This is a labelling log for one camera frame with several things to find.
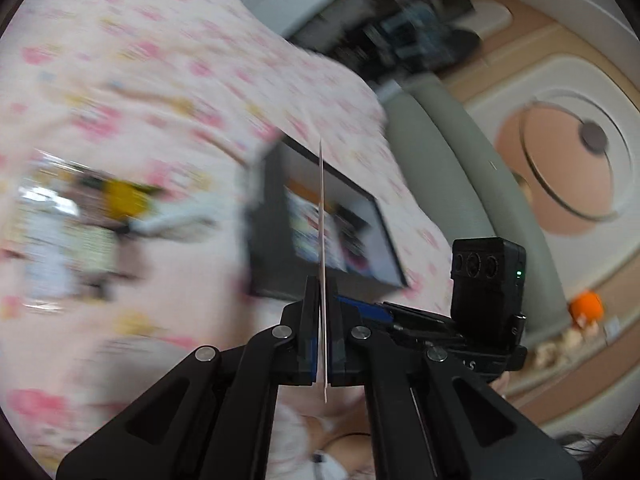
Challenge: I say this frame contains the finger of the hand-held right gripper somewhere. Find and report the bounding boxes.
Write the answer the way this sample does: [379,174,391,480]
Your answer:
[337,295,394,327]

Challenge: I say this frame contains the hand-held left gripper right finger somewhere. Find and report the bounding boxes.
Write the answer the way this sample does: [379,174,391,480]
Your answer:
[326,279,585,480]

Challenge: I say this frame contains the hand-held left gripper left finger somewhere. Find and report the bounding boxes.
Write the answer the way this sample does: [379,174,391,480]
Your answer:
[56,275,322,480]

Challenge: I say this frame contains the purple and black box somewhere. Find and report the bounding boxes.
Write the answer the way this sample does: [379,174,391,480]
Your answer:
[335,205,402,283]

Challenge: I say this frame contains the thin white card packet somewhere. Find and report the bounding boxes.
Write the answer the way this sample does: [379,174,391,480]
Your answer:
[316,135,331,403]

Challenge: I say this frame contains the cartoon bead kit packet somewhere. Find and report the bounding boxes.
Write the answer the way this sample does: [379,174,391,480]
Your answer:
[283,186,321,262]

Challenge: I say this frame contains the black storage box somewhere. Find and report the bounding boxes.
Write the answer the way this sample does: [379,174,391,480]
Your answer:
[245,132,410,303]

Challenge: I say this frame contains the person's pink clothing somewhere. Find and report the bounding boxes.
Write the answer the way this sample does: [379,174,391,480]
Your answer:
[272,387,373,480]

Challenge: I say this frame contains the orange plush toy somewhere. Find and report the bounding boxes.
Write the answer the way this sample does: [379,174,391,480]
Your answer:
[569,290,605,331]

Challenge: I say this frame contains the round ceiling lamp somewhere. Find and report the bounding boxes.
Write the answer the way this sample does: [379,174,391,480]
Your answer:
[492,87,633,236]

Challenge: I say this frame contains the beige upholstered headboard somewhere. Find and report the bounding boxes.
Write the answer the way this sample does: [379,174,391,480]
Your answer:
[385,72,571,341]

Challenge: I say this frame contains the white plastic item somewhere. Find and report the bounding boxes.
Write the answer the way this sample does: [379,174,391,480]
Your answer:
[132,195,241,238]

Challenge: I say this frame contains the yellow and black packet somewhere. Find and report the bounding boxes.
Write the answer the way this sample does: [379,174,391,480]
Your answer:
[102,179,153,223]

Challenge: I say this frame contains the clear packet with yellow item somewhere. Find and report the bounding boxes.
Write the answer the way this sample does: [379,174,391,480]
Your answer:
[15,157,126,306]

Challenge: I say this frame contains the pink printed blanket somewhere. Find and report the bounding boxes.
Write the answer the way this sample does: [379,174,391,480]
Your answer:
[0,0,453,480]

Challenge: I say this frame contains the dark wall poster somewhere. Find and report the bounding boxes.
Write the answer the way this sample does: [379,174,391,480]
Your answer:
[287,0,483,83]

